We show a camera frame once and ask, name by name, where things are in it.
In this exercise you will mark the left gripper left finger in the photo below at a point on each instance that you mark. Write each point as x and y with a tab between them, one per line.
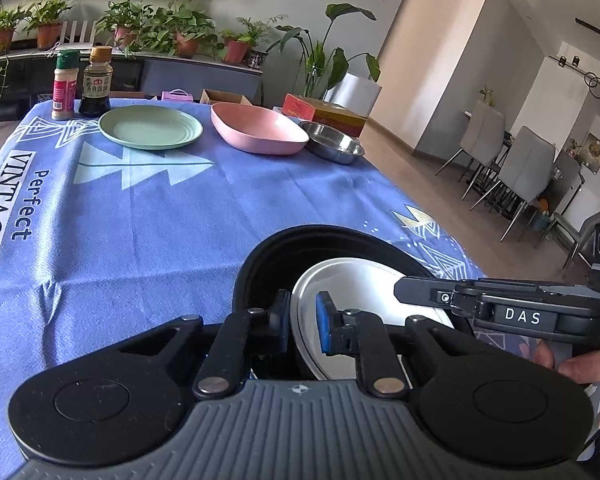
241	340

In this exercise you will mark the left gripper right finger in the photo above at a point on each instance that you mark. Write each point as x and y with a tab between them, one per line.
363	336

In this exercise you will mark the white smooth bowl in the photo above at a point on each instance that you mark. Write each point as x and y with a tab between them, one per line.
352	283

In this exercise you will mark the black pot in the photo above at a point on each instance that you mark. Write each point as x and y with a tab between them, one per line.
279	261

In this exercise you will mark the stainless steel bowl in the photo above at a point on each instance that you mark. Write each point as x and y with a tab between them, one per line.
331	144

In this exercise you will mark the pink square bowl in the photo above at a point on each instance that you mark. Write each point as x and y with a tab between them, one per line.
257	130

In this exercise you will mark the green plate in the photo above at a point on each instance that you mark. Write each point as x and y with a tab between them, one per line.
150	127

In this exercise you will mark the person right hand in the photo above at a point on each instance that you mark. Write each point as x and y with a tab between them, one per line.
580	367

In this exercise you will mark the grey dining chair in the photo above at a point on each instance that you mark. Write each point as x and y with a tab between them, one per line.
525	172

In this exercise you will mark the blue patterned tablecloth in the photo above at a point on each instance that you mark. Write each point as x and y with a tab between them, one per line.
99	242

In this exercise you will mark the red cardboard box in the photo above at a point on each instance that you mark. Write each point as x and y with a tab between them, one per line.
326	113

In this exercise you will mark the large leafy floor plant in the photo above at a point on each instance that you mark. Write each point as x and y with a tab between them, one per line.
323	68

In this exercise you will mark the open brown cardboard box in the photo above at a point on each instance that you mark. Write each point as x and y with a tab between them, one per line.
217	96

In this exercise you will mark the pink carton box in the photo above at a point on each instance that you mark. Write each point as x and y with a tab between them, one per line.
176	95

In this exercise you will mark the soy sauce bottle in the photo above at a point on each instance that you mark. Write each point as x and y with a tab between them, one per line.
97	78

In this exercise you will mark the potted plant red pot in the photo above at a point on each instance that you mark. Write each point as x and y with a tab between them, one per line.
238	43

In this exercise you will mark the pink spice shaker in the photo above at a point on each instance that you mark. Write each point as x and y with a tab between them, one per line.
64	87

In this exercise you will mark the dark tv cabinet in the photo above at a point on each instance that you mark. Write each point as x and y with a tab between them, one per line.
26	77

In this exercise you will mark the white router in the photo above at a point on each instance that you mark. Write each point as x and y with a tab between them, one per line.
77	35

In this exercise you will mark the potted plant terracotta pot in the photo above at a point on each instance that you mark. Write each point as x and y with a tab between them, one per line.
45	19

